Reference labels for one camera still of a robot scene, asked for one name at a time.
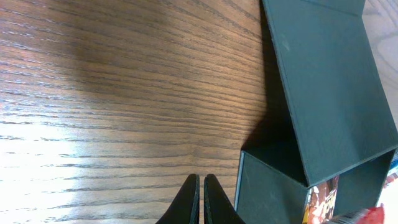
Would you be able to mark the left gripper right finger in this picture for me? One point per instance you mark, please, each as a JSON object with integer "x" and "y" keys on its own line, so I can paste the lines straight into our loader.
{"x": 217, "y": 207}

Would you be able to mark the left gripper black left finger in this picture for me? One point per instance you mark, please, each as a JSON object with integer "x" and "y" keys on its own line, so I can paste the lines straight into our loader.
{"x": 185, "y": 207}

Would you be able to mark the brown Pocky snack box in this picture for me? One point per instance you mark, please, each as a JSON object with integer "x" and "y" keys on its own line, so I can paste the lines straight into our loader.
{"x": 320, "y": 202}

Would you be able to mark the black gift box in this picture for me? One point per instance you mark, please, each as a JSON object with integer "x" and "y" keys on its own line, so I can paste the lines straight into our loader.
{"x": 327, "y": 115}

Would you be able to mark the red Hacks candy bag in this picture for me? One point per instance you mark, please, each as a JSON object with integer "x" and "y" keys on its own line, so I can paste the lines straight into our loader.
{"x": 367, "y": 214}

